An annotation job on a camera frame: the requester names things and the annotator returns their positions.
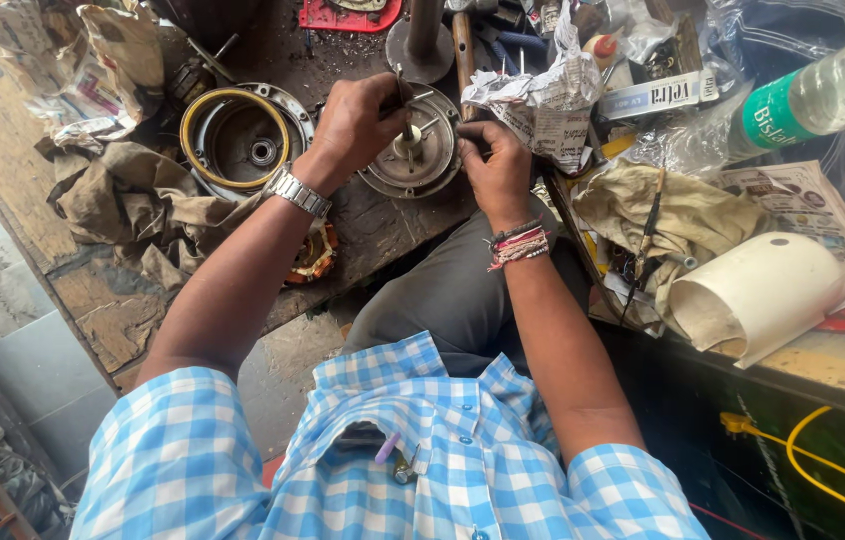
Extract metal stand with round base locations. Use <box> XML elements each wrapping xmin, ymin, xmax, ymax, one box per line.
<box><xmin>385</xmin><ymin>0</ymin><xmax>456</xmax><ymax>85</ymax></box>

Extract thin metal screwdriver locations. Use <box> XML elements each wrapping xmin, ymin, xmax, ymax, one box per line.
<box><xmin>392</xmin><ymin>63</ymin><xmax>421</xmax><ymax>174</ymax></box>

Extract blue white checked shirt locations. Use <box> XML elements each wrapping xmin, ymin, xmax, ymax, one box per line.
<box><xmin>70</xmin><ymin>331</ymin><xmax>712</xmax><ymax>540</ymax></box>

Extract small dark motor armature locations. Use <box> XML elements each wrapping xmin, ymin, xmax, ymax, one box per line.
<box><xmin>167</xmin><ymin>33</ymin><xmax>241</xmax><ymax>106</ymax></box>

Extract clear plastic water bottle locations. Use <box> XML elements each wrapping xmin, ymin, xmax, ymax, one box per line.
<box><xmin>726</xmin><ymin>37</ymin><xmax>845</xmax><ymax>162</ymax></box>

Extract brown crumpled rag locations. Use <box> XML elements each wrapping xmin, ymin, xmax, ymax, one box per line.
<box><xmin>34</xmin><ymin>138</ymin><xmax>266</xmax><ymax>294</ymax></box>

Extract wooden hammer handle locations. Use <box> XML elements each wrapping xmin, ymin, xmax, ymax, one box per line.
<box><xmin>451</xmin><ymin>9</ymin><xmax>481</xmax><ymax>123</ymax></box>

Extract person's right hand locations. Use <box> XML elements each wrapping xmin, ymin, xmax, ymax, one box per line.
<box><xmin>454</xmin><ymin>120</ymin><xmax>538</xmax><ymax>231</ymax></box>

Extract white plastic pipe piece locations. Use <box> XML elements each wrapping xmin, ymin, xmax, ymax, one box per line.
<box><xmin>666</xmin><ymin>231</ymin><xmax>845</xmax><ymax>370</ymax></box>

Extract copper motor winding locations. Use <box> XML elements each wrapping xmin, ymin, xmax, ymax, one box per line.
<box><xmin>283</xmin><ymin>221</ymin><xmax>339</xmax><ymax>286</ymax></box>

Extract red plastic tray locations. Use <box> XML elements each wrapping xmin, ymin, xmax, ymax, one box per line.
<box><xmin>298</xmin><ymin>0</ymin><xmax>403</xmax><ymax>33</ymax></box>

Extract yellow cable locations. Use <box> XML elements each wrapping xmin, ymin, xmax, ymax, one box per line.
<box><xmin>720</xmin><ymin>405</ymin><xmax>845</xmax><ymax>535</ymax></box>

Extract purple pen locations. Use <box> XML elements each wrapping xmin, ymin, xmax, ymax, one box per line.
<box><xmin>373</xmin><ymin>431</ymin><xmax>403</xmax><ymax>466</ymax></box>

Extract crumpled newspaper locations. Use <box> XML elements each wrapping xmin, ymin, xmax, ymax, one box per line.
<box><xmin>461</xmin><ymin>0</ymin><xmax>604</xmax><ymax>175</ymax></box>

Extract crumpled brown paper wrapping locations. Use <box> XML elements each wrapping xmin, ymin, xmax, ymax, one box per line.
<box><xmin>0</xmin><ymin>0</ymin><xmax>166</xmax><ymax>151</ymax></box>

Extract beige dirty cloth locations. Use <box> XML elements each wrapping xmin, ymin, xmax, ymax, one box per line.
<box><xmin>572</xmin><ymin>157</ymin><xmax>776</xmax><ymax>333</ymax></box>

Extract round metal motor cover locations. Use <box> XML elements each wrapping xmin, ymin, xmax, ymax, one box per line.
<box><xmin>357</xmin><ymin>82</ymin><xmax>464</xmax><ymax>201</ymax></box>

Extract silver metal wristwatch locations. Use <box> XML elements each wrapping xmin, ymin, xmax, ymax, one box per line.
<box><xmin>261</xmin><ymin>163</ymin><xmax>334</xmax><ymax>220</ymax></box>

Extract stack of printed newspapers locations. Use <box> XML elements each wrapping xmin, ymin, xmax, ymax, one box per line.
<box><xmin>715</xmin><ymin>159</ymin><xmax>845</xmax><ymax>312</ymax></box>

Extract person's left hand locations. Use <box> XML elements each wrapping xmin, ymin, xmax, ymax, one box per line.
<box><xmin>293</xmin><ymin>72</ymin><xmax>416</xmax><ymax>198</ymax></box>

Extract red white thread bracelets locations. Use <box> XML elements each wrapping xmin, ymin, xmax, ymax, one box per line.
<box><xmin>484</xmin><ymin>217</ymin><xmax>551</xmax><ymax>273</ymax></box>

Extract grey trousers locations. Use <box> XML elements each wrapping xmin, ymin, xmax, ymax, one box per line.
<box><xmin>340</xmin><ymin>196</ymin><xmax>592</xmax><ymax>378</ymax></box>

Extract motor housing with yellow ring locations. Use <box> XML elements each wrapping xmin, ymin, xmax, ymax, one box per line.
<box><xmin>178</xmin><ymin>82</ymin><xmax>316</xmax><ymax>202</ymax></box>

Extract long white cardboard box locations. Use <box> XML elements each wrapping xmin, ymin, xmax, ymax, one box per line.
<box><xmin>596</xmin><ymin>69</ymin><xmax>720</xmax><ymax>121</ymax></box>

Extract small bottle with red cap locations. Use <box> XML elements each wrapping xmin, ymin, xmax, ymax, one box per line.
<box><xmin>582</xmin><ymin>31</ymin><xmax>623</xmax><ymax>73</ymax></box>

